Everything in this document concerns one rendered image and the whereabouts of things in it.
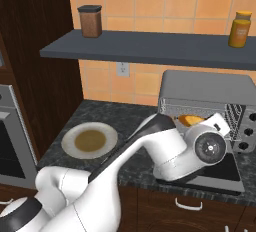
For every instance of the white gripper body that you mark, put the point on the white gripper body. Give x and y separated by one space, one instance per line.
221 122

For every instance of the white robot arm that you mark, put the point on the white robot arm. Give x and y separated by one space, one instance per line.
100 189

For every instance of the black toaster oven knob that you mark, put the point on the black toaster oven knob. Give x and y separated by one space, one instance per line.
248 132
243 146
253 116

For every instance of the golden baguette bread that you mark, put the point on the golden baguette bread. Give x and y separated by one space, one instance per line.
190 120

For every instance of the grey toaster oven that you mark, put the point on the grey toaster oven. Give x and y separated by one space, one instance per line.
206 86

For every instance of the glass toaster oven door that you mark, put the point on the glass toaster oven door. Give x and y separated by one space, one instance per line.
230 173

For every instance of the stainless steel built-in oven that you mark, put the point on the stainless steel built-in oven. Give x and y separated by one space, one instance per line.
13 142

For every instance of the yellow bottle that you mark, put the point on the yellow bottle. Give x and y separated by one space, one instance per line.
239 32

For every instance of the dark wood drawer front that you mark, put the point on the dark wood drawer front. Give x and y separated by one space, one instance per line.
156 212

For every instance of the white plate with brown centre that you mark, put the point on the white plate with brown centre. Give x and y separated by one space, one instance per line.
89 140

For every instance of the brown jar with black lid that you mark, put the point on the brown jar with black lid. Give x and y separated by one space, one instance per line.
90 22

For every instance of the dark wood tall cupboard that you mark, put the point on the dark wood tall cupboard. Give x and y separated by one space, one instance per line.
43 59

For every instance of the dark grey wall shelf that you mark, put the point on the dark grey wall shelf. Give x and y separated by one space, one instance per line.
150 47

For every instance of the white wall socket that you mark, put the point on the white wall socket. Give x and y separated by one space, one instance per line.
122 69

